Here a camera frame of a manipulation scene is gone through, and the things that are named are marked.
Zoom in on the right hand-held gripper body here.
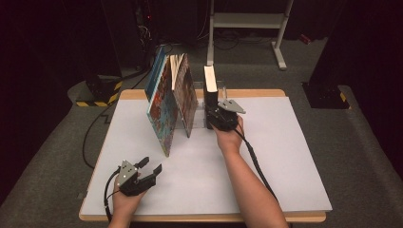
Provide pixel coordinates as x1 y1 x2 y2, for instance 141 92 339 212
206 99 247 132

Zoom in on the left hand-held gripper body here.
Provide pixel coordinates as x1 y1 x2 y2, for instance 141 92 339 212
116 160 158 198

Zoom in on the clear acrylic book rack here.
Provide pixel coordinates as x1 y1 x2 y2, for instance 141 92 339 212
177 80 229 129

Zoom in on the black hardcover book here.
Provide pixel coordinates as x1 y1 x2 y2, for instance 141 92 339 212
202 65 221 130

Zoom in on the purple softcover book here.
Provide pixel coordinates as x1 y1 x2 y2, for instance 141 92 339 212
169 52 200 139

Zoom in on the teal animal picture book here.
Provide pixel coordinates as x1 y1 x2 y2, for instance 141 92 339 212
145 55 180 159

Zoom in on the dark blue picture book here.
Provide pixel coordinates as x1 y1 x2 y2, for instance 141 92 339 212
144 47 168 103

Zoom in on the person's left hand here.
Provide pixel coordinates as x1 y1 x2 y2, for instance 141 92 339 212
110 185 146 219

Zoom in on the person's right hand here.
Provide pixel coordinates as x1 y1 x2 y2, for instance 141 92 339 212
210 115 245 156

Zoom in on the wooden table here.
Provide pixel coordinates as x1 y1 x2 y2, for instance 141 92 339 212
78 88 327 223

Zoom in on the black yellow striped stand base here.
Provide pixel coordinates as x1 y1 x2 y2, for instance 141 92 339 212
301 81 352 110
75 74 124 108

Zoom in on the white metal stand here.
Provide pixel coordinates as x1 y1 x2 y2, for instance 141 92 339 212
206 0 295 71

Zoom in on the small red object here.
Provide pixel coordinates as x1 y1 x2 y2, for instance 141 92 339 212
298 32 313 46

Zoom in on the dark equipment rack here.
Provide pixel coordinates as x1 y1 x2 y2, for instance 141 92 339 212
101 0 160 72

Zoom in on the left hand-held gripper cable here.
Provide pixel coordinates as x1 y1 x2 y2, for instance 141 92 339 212
103 166 122 222

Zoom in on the hand-held gripper cable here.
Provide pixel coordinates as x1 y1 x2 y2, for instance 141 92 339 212
234 122 279 203
103 166 122 222

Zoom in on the black floor cable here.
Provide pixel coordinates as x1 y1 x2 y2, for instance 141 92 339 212
82 44 174 170

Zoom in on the right hand-held gripper cable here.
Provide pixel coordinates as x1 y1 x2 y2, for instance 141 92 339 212
234 122 279 203

